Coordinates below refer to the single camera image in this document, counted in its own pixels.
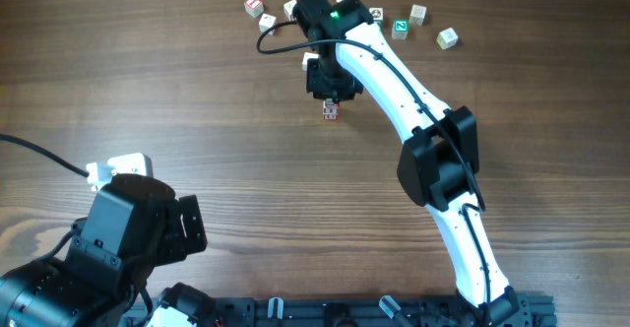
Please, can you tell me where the pretzel block red side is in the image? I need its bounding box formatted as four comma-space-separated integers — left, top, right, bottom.
323, 98, 340, 113

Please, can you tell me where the red i block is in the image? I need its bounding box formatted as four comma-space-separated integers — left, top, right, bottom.
244, 0, 264, 18
323, 111, 339, 118

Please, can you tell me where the red U letter block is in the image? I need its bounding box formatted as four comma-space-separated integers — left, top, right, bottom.
323, 114, 338, 121

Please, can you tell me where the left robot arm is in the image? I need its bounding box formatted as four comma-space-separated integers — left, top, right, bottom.
1, 174, 208, 326

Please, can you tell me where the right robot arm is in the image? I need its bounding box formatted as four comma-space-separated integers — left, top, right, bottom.
291, 0, 518, 326

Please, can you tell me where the plain wooden block centre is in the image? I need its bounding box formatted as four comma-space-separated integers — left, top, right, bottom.
302, 52, 319, 71

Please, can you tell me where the block with red side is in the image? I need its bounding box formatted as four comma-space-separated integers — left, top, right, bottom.
283, 0, 297, 21

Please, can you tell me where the plain block left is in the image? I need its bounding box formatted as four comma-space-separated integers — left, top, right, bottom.
259, 13, 277, 34

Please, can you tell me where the panda picture block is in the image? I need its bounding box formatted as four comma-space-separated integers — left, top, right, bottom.
369, 8, 384, 27

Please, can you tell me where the green N letter block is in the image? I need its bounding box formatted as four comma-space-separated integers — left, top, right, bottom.
392, 20, 410, 39

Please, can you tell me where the plain block top right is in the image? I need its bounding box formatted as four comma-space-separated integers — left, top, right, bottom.
409, 4, 427, 26

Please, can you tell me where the yellow-sided block far right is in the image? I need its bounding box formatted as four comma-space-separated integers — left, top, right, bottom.
436, 28, 459, 50

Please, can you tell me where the left black camera cable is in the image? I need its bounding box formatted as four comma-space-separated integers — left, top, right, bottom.
0, 133, 91, 179

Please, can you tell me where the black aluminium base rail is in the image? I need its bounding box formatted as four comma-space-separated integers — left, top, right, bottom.
206, 294, 558, 327

